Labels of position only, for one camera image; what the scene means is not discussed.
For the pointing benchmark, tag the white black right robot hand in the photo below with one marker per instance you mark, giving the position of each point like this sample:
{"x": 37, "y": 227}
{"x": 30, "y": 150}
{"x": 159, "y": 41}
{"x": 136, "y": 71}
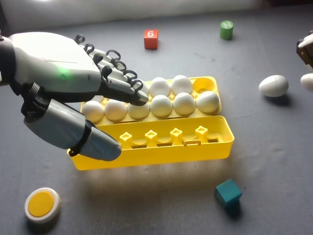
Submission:
{"x": 306, "y": 50}

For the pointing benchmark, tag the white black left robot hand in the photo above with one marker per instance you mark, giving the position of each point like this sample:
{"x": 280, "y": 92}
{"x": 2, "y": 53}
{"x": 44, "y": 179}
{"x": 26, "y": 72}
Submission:
{"x": 49, "y": 63}

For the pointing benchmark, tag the white toy egg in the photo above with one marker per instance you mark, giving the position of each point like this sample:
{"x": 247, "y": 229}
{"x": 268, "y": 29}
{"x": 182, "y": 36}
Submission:
{"x": 274, "y": 85}
{"x": 181, "y": 84}
{"x": 207, "y": 101}
{"x": 145, "y": 89}
{"x": 161, "y": 105}
{"x": 184, "y": 103}
{"x": 99, "y": 99}
{"x": 138, "y": 112}
{"x": 93, "y": 112}
{"x": 159, "y": 86}
{"x": 116, "y": 110}

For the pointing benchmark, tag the yellow egg carton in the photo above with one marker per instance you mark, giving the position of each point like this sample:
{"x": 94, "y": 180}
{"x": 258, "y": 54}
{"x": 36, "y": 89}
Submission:
{"x": 171, "y": 151}

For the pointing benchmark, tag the green cylinder with letter N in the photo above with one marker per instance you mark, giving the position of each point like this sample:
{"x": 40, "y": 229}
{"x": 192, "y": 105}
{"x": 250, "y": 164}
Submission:
{"x": 226, "y": 30}

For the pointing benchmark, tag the grey table cloth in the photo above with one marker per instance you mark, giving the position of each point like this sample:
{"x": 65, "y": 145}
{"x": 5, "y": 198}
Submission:
{"x": 269, "y": 147}

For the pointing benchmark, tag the red block with number six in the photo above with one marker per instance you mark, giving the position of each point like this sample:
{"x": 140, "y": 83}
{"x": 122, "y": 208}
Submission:
{"x": 150, "y": 40}

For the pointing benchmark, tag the teal toy block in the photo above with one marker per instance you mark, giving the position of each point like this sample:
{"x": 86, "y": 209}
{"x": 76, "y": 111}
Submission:
{"x": 227, "y": 193}

